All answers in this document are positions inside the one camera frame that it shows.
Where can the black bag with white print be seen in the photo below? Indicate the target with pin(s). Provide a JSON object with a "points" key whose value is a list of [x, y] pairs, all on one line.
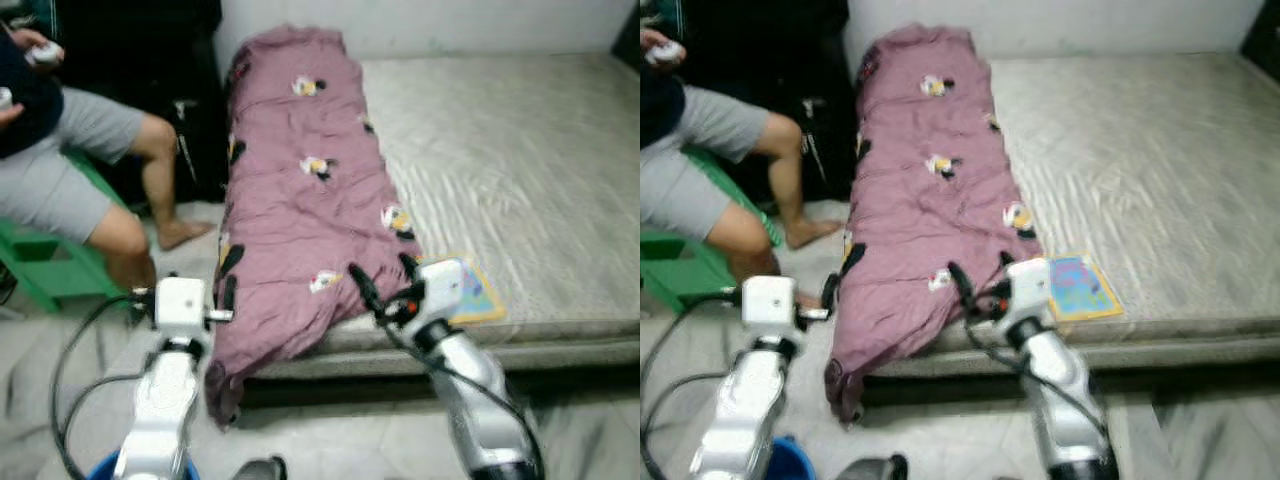
{"points": [[822, 150], [195, 150]]}

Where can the blue plastic bucket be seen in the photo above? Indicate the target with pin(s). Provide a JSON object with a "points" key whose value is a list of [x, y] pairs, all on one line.
{"points": [[100, 468], [795, 462]]}

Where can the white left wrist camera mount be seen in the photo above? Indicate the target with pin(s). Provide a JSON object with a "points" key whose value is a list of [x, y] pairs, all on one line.
{"points": [[180, 305], [768, 303]]}

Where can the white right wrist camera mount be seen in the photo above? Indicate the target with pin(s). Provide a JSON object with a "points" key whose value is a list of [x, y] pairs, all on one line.
{"points": [[1028, 285], [440, 285]]}

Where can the person in grey shorts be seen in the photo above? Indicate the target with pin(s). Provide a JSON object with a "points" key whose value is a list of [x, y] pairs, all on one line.
{"points": [[690, 160], [60, 170]]}

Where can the black tufted headboard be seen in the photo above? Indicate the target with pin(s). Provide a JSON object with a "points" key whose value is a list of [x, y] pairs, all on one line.
{"points": [[628, 20], [1262, 25]]}

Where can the silver left robot leg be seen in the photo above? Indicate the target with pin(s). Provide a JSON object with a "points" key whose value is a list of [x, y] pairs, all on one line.
{"points": [[875, 470], [262, 470]]}

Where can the colourful children's book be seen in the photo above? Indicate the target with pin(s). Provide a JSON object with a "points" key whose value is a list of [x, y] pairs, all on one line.
{"points": [[1085, 290], [482, 298]]}

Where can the thin patterned under mattress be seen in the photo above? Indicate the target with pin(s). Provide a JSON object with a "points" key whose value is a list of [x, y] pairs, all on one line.
{"points": [[1180, 350], [560, 352]]}

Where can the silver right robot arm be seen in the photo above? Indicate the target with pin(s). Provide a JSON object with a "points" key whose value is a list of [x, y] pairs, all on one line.
{"points": [[480, 400], [1060, 400]]}

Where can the green plastic stool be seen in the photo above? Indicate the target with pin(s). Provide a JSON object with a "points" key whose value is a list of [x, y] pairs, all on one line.
{"points": [[50, 270], [680, 275]]}

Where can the dark bed frame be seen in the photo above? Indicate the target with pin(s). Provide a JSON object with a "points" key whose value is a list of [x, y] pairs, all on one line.
{"points": [[450, 392], [960, 392]]}

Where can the pink quilt with cartoon print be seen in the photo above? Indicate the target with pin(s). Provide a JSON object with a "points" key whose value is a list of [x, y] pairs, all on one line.
{"points": [[920, 210], [300, 210]]}

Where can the grey patterned quilted mattress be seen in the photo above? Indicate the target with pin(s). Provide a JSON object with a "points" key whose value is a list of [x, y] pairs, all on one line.
{"points": [[1150, 170], [520, 170]]}

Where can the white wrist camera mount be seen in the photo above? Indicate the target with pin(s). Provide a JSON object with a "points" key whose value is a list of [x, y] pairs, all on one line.
{"points": [[180, 305], [1028, 285], [440, 285], [768, 303]]}

